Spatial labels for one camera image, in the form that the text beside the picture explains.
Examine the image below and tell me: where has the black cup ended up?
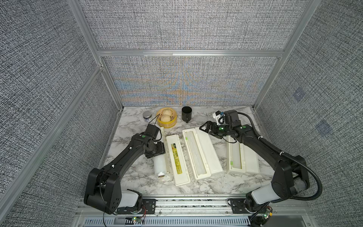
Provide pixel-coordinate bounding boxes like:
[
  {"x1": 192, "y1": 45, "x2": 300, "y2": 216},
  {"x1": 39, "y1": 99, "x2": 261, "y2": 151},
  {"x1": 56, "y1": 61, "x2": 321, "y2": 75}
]
[{"x1": 181, "y1": 107, "x2": 192, "y2": 124}]

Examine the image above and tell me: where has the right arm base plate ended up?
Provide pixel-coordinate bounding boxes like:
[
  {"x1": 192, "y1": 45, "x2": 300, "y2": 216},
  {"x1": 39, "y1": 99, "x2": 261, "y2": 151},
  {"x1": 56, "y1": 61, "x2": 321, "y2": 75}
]
[{"x1": 226, "y1": 198, "x2": 269, "y2": 214}]

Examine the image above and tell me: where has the small silver lidded jar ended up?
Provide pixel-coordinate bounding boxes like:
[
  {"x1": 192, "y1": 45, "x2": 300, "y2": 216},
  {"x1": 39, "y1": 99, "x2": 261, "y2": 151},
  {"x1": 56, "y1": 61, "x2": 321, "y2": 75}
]
[{"x1": 143, "y1": 111, "x2": 152, "y2": 123}]

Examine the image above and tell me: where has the yellow bowl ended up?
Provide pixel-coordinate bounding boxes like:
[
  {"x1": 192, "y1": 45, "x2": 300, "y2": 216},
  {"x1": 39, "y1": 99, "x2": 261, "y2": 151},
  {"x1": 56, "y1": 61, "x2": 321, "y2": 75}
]
[{"x1": 157, "y1": 107, "x2": 177, "y2": 129}]

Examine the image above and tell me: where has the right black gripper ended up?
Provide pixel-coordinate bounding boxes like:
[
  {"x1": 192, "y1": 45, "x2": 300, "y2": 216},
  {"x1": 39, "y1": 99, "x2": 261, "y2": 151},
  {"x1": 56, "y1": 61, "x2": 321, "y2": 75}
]
[{"x1": 199, "y1": 121, "x2": 233, "y2": 138}]

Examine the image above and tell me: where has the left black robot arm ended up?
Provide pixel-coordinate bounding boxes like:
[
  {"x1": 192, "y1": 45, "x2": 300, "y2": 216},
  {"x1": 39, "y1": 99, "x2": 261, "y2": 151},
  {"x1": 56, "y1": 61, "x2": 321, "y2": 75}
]
[{"x1": 84, "y1": 132, "x2": 165, "y2": 214}]

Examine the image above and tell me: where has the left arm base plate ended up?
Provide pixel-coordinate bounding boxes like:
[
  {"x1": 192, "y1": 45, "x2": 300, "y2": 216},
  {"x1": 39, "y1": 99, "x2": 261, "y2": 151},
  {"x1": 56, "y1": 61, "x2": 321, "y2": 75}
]
[{"x1": 116, "y1": 199, "x2": 156, "y2": 215}]

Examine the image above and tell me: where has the white wrap dispenser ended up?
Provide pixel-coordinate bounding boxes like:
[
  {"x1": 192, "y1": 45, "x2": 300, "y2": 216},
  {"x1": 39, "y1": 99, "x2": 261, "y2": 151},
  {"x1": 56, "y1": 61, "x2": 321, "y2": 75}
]
[
  {"x1": 226, "y1": 136, "x2": 260, "y2": 175},
  {"x1": 160, "y1": 127, "x2": 170, "y2": 176},
  {"x1": 182, "y1": 127, "x2": 224, "y2": 180}
]

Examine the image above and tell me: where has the aluminium front rail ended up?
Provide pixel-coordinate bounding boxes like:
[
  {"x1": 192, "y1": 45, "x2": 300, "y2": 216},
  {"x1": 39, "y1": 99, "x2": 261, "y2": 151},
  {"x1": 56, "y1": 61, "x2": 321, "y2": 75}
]
[{"x1": 72, "y1": 194, "x2": 318, "y2": 227}]

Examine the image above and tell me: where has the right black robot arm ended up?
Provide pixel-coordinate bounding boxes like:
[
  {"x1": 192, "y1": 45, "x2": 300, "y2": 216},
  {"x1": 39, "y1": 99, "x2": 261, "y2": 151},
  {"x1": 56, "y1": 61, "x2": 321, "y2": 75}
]
[{"x1": 199, "y1": 110, "x2": 323, "y2": 214}]

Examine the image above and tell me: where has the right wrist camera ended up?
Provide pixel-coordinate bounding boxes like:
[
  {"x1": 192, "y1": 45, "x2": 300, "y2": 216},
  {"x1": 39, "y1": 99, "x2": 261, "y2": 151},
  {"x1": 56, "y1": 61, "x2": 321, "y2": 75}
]
[{"x1": 212, "y1": 111, "x2": 225, "y2": 125}]

